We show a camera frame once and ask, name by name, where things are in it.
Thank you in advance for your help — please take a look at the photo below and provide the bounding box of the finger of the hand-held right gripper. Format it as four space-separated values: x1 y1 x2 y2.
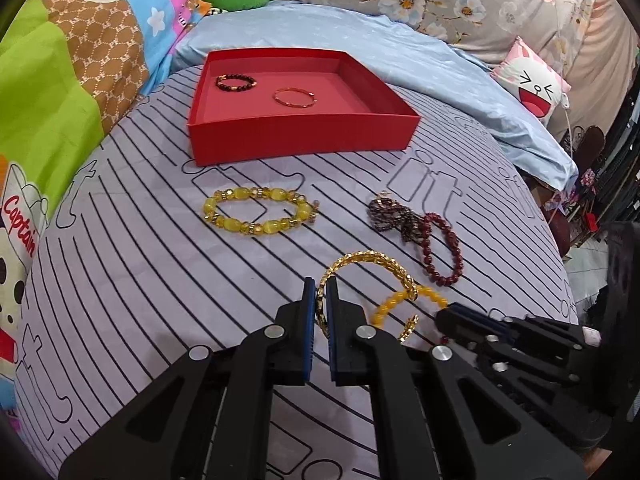
434 310 576 387
447 302 598 348

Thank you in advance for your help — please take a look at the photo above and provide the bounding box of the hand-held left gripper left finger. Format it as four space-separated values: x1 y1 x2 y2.
59 276 317 480

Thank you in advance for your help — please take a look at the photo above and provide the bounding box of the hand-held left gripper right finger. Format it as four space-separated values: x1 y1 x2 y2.
325 279 587 480

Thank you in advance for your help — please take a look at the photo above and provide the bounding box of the orange bead bracelet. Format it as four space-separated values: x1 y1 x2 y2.
368 284 450 342

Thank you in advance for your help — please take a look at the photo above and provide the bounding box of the dark red bead bracelet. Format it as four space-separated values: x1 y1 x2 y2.
419 212 465 287

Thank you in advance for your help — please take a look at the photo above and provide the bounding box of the gold chain bracelet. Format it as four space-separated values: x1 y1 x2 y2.
317 249 421 344

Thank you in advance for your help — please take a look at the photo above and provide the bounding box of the small dark bead wrap bracelet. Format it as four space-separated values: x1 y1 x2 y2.
368 192 426 246

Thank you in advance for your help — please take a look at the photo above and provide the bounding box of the large yellow bead bracelet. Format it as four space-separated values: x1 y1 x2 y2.
202 186 321 236

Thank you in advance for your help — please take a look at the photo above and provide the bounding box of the red cardboard box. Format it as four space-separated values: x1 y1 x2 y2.
186 48 421 167

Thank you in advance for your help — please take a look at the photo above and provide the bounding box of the dark metal chair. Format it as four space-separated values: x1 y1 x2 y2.
570 125 609 177

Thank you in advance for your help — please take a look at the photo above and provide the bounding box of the thin gold bangle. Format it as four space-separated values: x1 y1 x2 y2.
272 87 319 109

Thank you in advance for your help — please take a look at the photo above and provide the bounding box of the pink cartoon face pillow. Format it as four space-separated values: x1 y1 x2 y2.
489 36 571 129

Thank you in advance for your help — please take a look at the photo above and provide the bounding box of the light blue quilt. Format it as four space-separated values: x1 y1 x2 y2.
170 0 579 192

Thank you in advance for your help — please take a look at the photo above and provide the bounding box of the cartoon monkey blanket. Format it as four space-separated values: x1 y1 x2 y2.
0 0 207 411

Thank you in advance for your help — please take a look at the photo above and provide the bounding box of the black bead bracelet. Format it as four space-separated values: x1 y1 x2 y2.
215 73 258 94

